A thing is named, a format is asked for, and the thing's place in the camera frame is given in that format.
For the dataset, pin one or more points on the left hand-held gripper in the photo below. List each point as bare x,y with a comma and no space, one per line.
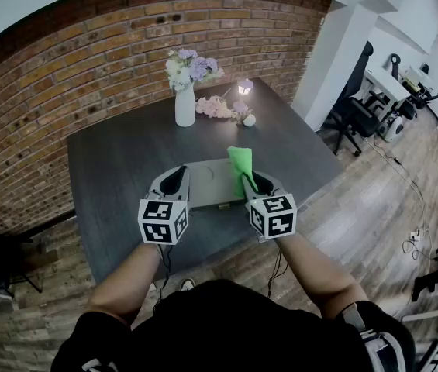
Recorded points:
162,221

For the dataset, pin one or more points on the white office desk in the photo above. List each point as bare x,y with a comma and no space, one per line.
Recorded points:
387,83

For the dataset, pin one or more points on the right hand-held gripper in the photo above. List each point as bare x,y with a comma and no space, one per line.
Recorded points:
274,215

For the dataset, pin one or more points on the black office chair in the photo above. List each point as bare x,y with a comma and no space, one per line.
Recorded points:
354,111

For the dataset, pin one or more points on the white exercise machine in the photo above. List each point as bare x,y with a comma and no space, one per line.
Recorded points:
392,127

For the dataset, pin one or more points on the small lit lantern lamp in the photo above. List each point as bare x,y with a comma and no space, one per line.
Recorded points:
245,88

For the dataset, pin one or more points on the white ceramic vase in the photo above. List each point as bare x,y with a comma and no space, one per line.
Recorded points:
185,109

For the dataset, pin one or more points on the person's black shirt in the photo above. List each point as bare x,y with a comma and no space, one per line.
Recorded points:
226,331

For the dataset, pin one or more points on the grey plastic box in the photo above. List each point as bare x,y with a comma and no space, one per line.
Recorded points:
211,186

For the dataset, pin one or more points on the person's shoe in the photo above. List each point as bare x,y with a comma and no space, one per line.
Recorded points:
187,284

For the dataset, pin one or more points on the small white pot with plant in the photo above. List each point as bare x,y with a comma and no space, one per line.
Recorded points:
248,120

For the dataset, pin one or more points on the purple and white flower bouquet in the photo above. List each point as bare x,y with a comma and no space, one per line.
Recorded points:
193,68

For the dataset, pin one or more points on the person's left forearm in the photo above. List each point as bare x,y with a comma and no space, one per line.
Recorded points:
125,281

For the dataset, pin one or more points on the pink flower bunch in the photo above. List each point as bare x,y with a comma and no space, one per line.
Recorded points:
214,107

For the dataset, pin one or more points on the green cloth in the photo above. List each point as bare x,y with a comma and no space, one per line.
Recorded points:
242,163

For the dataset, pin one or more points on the person's right forearm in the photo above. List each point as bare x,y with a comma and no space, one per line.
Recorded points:
315,277

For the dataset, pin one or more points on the white power strip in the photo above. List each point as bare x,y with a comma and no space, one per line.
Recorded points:
416,235

